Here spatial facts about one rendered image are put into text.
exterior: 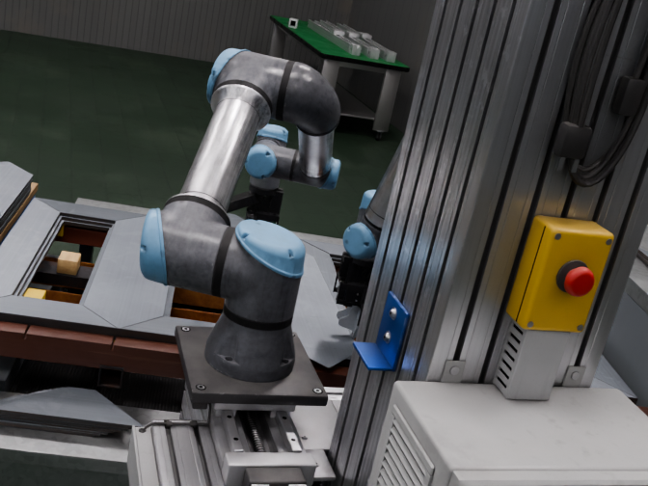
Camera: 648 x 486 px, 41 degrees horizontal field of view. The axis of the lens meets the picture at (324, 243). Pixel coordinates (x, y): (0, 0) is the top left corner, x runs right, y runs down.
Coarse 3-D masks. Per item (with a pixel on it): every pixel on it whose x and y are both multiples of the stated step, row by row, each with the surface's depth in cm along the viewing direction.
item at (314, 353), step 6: (306, 348) 195; (312, 348) 196; (318, 348) 196; (324, 348) 197; (312, 354) 193; (318, 354) 194; (324, 354) 194; (330, 354) 195; (336, 354) 195; (342, 354) 196; (348, 354) 197; (318, 360) 191; (324, 360) 192; (330, 360) 192; (336, 360) 193; (342, 360) 193
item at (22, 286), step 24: (72, 216) 244; (48, 240) 226; (96, 264) 218; (336, 264) 255; (24, 288) 199; (0, 312) 183; (168, 312) 203; (120, 336) 187; (144, 336) 188; (168, 336) 188
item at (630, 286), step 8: (640, 248) 252; (640, 264) 237; (632, 272) 229; (640, 272) 230; (632, 280) 223; (640, 280) 224; (632, 288) 222; (640, 288) 218; (632, 296) 222; (640, 296) 217; (640, 304) 217
